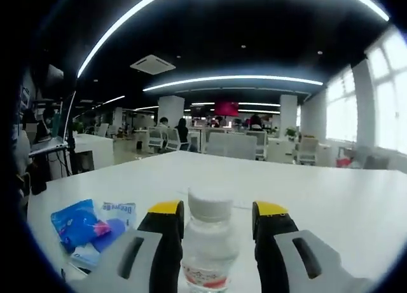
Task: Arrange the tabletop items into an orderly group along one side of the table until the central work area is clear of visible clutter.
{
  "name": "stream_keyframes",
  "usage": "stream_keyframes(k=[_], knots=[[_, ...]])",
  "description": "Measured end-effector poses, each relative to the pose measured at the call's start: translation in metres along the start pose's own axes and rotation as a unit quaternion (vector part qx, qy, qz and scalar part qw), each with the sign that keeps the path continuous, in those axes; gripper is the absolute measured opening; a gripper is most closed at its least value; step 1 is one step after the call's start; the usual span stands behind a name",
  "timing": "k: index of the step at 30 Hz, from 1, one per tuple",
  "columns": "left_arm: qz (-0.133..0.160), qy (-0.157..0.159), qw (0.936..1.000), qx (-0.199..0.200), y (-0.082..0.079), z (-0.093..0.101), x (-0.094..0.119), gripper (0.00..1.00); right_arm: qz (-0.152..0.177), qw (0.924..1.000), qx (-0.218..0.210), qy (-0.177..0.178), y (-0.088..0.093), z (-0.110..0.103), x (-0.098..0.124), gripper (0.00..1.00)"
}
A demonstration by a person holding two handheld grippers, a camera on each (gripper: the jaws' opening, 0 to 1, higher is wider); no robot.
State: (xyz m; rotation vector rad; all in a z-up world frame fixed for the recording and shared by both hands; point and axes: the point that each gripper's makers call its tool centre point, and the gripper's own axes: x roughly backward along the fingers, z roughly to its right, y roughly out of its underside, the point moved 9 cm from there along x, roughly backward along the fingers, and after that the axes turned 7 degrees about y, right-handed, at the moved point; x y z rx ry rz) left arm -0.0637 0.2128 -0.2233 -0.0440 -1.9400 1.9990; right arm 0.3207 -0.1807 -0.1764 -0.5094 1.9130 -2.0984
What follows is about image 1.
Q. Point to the beige office chair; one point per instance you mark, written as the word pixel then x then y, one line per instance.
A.
pixel 308 150

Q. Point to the potted green plant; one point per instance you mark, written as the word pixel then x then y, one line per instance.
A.
pixel 291 132

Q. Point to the ceiling air conditioner unit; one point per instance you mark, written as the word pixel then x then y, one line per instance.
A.
pixel 152 65

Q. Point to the blue tissue packet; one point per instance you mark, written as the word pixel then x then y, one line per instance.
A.
pixel 76 224

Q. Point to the thin white pole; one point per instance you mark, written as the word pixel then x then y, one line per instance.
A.
pixel 72 105

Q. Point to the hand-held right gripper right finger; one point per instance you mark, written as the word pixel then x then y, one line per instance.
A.
pixel 273 251

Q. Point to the window with blinds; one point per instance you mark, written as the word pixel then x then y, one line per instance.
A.
pixel 340 108

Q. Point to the white wet wipes packet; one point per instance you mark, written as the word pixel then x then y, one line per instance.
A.
pixel 122 212

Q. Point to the red wall screen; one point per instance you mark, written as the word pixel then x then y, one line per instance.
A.
pixel 226 108

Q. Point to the long ceiling light strip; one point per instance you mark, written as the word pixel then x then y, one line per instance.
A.
pixel 105 42
pixel 232 79

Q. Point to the white office desk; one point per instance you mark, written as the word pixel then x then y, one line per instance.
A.
pixel 95 147

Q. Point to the white table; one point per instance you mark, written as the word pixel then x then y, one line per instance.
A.
pixel 286 185

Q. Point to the large bright window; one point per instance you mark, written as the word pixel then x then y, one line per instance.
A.
pixel 391 99

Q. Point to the wide white office chair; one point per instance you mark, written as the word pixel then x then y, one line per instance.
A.
pixel 232 147

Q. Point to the white mesh office chair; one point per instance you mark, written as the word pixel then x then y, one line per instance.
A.
pixel 174 139
pixel 156 139

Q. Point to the open laptop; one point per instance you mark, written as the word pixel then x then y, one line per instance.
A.
pixel 47 147

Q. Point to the red bag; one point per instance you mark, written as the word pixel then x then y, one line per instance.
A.
pixel 344 162

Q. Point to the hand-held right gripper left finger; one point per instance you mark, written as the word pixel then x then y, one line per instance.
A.
pixel 165 248

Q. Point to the clear plastic water bottle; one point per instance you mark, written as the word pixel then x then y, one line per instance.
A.
pixel 210 242

